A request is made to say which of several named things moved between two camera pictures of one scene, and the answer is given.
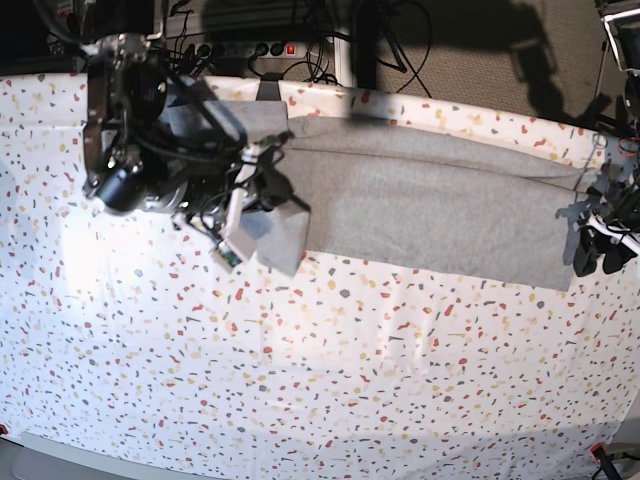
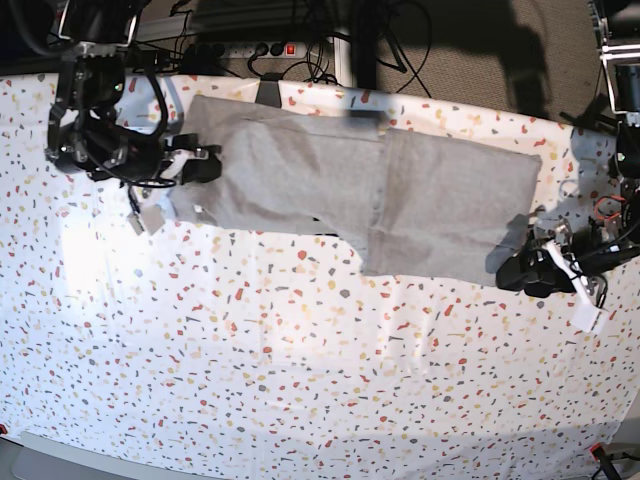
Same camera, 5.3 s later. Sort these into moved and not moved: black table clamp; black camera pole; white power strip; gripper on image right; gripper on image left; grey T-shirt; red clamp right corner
Moved: gripper on image left; gripper on image right; grey T-shirt
Not moved: black table clamp; black camera pole; white power strip; red clamp right corner
